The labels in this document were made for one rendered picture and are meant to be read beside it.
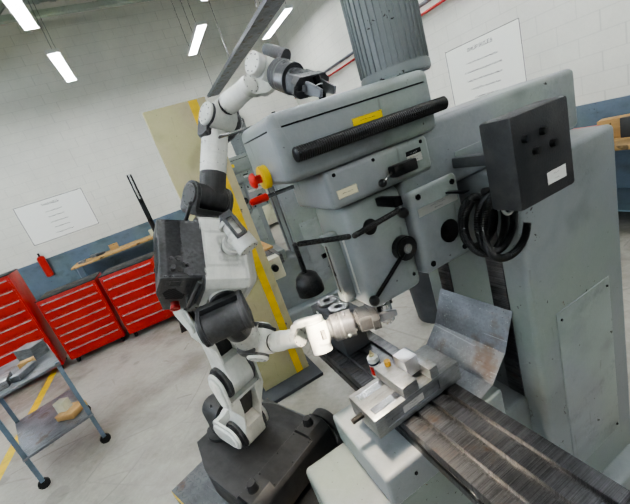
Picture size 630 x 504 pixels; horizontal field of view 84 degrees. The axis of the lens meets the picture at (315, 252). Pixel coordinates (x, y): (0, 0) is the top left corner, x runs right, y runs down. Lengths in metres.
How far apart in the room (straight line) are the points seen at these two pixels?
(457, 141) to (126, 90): 9.46
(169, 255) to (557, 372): 1.32
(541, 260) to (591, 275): 0.29
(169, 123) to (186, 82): 7.69
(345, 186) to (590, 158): 0.83
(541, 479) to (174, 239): 1.12
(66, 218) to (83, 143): 1.78
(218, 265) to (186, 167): 1.60
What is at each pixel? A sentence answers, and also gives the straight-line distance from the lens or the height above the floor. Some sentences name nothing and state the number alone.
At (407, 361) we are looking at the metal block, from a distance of 1.21.
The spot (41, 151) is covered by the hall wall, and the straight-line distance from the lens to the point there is 10.16.
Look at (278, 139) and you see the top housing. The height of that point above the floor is 1.83.
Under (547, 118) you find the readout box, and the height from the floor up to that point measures 1.69.
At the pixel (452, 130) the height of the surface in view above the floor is 1.71.
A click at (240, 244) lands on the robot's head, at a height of 1.60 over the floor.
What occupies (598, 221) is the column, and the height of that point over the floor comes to 1.27.
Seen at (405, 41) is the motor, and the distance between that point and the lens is 1.09.
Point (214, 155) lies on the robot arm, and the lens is 1.27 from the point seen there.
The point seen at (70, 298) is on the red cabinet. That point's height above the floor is 0.88.
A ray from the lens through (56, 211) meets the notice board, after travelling 10.09.
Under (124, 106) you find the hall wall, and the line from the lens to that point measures 10.11.
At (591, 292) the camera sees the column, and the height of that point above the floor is 1.04.
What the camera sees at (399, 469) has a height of 0.85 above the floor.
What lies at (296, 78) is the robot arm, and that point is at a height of 1.97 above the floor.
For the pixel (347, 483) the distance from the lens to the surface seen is 1.41.
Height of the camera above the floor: 1.81
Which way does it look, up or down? 17 degrees down
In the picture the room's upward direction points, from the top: 19 degrees counter-clockwise
